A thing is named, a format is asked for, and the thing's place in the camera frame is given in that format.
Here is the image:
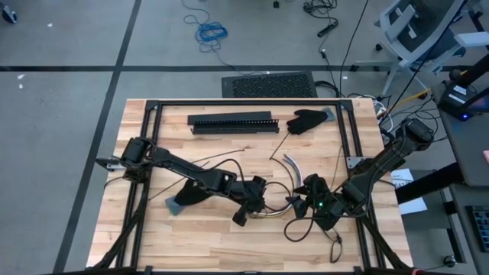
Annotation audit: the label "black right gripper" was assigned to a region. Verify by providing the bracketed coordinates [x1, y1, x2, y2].
[293, 173, 339, 231]

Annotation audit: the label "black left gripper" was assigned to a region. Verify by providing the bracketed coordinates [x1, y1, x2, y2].
[232, 175, 267, 227]

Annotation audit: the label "white cable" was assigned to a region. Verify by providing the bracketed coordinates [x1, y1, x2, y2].
[282, 153, 303, 186]

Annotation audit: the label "black zip tie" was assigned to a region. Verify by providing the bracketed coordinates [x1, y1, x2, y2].
[269, 131, 291, 160]
[148, 160, 210, 202]
[190, 148, 245, 165]

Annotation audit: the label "black glove with grey cuff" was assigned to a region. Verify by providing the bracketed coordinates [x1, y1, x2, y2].
[165, 178, 212, 217]
[286, 108, 337, 135]

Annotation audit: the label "black slotted cable duct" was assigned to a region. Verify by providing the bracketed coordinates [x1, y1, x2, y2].
[190, 118, 281, 135]

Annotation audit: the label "brown zip tie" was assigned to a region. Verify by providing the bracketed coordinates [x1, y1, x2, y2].
[330, 144, 344, 192]

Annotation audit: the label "black eyeglasses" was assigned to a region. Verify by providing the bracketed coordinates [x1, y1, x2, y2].
[324, 228, 344, 264]

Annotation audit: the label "white paper sheet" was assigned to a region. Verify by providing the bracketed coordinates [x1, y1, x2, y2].
[391, 167, 428, 215]

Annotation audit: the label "black power strip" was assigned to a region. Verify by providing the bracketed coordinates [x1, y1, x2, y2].
[316, 21, 339, 38]

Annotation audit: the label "grey side desk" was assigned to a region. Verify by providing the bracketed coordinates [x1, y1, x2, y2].
[395, 82, 489, 275]

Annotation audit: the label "black keyboard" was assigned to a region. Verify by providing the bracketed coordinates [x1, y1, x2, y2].
[465, 205, 489, 253]

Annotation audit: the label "black device with blue light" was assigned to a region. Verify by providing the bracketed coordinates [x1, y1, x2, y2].
[437, 82, 489, 121]

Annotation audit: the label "grey office chair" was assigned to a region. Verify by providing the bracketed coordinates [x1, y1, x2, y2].
[353, 0, 489, 99]

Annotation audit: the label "black stand pole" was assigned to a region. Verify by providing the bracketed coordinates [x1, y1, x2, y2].
[449, 53, 489, 89]

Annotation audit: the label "black caster wheel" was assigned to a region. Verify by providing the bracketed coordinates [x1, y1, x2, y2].
[0, 5, 18, 24]

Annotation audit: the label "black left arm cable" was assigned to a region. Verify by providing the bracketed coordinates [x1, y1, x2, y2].
[208, 157, 296, 215]

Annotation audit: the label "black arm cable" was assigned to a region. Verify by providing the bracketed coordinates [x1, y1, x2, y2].
[283, 213, 343, 244]
[208, 157, 296, 215]

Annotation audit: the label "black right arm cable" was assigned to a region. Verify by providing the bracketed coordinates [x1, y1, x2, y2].
[283, 213, 343, 244]

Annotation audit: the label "black flat duct cover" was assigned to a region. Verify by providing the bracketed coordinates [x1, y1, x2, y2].
[186, 111, 273, 125]

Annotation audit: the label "yellow hanging cable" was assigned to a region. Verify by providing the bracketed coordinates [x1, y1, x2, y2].
[387, 88, 432, 114]

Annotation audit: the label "blue coiled floor cable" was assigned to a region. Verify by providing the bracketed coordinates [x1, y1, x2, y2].
[181, 0, 245, 76]

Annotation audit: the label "black hanging cable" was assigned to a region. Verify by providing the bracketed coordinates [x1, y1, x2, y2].
[338, 0, 371, 96]
[386, 0, 471, 115]

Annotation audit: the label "black tangled floor cable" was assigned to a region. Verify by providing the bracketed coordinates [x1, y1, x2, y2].
[303, 0, 339, 20]

